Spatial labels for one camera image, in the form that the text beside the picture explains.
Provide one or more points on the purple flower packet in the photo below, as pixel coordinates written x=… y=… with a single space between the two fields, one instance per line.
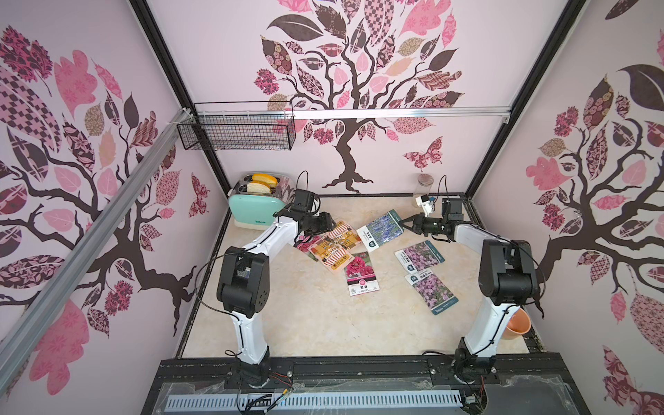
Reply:
x=419 y=257
x=437 y=296

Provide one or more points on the purple flower packet lower right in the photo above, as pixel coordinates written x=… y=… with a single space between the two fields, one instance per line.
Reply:
x=437 y=296

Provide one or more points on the aluminium rail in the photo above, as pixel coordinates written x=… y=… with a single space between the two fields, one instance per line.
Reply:
x=502 y=112
x=33 y=324

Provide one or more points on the black wire basket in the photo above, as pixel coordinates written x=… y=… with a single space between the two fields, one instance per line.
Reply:
x=239 y=125

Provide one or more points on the aluminium rail left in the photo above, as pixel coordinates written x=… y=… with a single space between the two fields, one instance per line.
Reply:
x=33 y=324

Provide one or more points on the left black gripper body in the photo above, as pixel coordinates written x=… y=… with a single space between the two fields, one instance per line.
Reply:
x=313 y=225

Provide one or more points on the lavender packet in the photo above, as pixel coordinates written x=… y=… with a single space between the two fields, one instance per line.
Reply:
x=381 y=231

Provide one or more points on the pink flower packet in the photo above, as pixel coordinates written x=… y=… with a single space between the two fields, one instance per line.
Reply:
x=304 y=245
x=360 y=275

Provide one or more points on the black base frame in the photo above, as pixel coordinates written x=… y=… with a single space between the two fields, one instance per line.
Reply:
x=518 y=384

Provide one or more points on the pale toast slice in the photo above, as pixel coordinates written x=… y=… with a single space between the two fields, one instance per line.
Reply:
x=259 y=188

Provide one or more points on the yellow toast slice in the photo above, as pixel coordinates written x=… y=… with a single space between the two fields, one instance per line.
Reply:
x=268 y=180

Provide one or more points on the mint green toaster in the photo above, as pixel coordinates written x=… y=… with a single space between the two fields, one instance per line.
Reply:
x=253 y=211

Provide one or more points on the orange cup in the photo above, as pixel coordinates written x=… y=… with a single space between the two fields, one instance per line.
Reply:
x=519 y=325

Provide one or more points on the clear glass jar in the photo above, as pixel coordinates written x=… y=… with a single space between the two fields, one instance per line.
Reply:
x=423 y=187

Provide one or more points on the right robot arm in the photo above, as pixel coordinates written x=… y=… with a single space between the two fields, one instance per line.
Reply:
x=507 y=279

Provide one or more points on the aluminium rail back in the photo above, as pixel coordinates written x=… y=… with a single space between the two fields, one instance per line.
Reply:
x=502 y=112

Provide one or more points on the sunflower shop packet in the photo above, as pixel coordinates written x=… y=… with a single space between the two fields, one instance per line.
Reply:
x=331 y=254
x=344 y=235

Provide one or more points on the white vented strip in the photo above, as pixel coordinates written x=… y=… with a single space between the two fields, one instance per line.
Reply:
x=269 y=403

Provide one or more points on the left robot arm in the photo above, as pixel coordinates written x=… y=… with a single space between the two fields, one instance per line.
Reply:
x=244 y=284

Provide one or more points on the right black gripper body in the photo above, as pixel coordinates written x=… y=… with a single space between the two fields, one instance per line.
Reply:
x=417 y=224

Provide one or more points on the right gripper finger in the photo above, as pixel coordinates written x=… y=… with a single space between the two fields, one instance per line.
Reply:
x=417 y=218
x=416 y=228

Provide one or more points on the purple flower packet upper right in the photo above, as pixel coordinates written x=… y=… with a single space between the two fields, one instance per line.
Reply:
x=419 y=257

